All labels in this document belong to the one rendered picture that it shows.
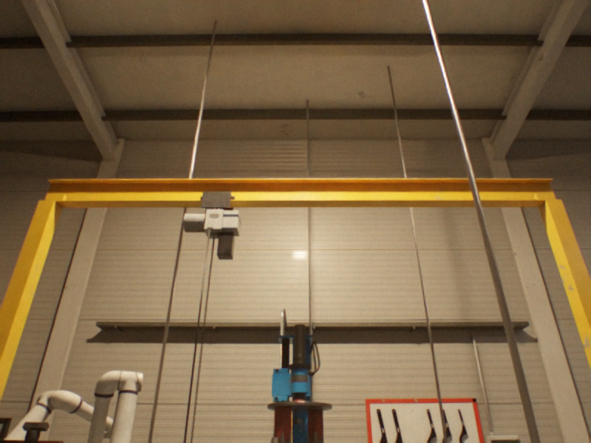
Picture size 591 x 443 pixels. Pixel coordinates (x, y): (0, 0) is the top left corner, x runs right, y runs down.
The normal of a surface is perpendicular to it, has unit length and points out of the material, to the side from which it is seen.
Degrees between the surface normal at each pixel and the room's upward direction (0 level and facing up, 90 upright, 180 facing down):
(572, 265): 90
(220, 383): 90
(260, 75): 174
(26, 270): 90
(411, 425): 90
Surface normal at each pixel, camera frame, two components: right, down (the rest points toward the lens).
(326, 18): 0.00, 0.81
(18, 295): 0.00, -0.49
